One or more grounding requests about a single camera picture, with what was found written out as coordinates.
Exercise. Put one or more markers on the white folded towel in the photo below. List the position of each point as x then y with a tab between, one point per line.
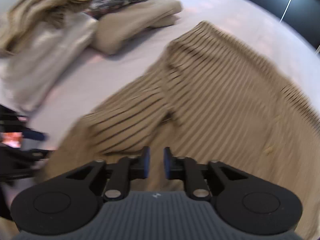
27	77

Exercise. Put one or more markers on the polka dot bed sheet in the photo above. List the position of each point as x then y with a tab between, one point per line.
97	76

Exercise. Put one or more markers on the brown striped shirt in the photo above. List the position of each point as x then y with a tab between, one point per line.
208	97

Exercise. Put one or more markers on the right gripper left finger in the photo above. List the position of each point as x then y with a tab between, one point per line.
127	169

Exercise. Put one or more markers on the tan folded garment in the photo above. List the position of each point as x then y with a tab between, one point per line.
117	28

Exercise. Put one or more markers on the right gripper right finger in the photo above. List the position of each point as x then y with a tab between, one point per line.
190	172

